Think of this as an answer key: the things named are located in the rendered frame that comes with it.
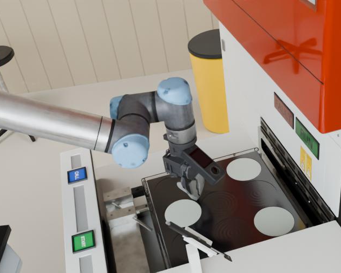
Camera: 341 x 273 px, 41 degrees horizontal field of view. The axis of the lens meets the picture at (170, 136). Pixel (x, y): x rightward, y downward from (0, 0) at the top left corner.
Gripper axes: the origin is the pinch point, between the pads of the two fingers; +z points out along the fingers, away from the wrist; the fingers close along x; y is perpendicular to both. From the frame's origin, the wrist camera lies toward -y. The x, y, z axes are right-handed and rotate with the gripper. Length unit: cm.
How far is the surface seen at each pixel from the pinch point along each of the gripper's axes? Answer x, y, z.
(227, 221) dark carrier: 2.0, -10.8, 1.4
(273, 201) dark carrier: -10.3, -17.1, 1.3
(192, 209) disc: 3.6, -0.6, 1.2
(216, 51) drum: -124, 88, 33
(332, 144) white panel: -9.0, -32.5, -24.4
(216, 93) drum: -121, 88, 59
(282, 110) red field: -23.1, -12.8, -18.6
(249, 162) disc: -20.4, -3.3, 1.4
